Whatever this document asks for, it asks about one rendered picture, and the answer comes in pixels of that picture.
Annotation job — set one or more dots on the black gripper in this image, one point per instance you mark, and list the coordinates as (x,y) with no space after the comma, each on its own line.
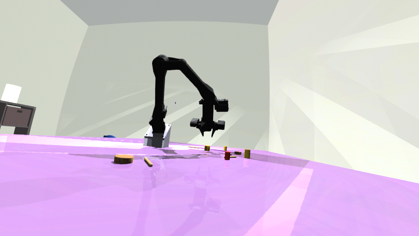
(218,125)

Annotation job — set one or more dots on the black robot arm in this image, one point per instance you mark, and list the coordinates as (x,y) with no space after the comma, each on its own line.
(161,64)

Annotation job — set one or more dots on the olive yellow cylinder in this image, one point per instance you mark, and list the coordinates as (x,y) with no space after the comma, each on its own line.
(247,153)

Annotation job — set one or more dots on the red cylinder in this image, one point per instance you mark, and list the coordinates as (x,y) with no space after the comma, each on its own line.
(227,155)

